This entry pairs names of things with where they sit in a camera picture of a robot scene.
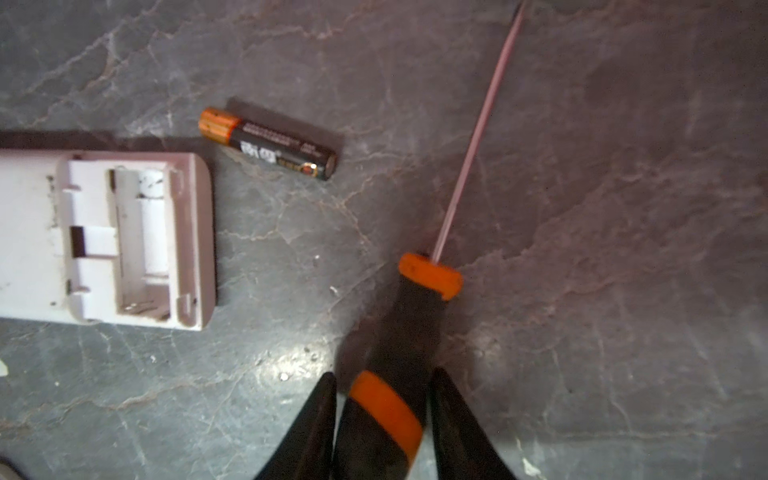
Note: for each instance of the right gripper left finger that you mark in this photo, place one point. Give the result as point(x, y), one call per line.
point(306, 450)

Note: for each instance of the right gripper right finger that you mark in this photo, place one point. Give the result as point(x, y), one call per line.
point(462, 449)

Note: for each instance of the orange black screwdriver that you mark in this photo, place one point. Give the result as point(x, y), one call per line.
point(387, 410)

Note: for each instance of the long white remote control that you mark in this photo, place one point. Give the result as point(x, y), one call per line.
point(107, 237)

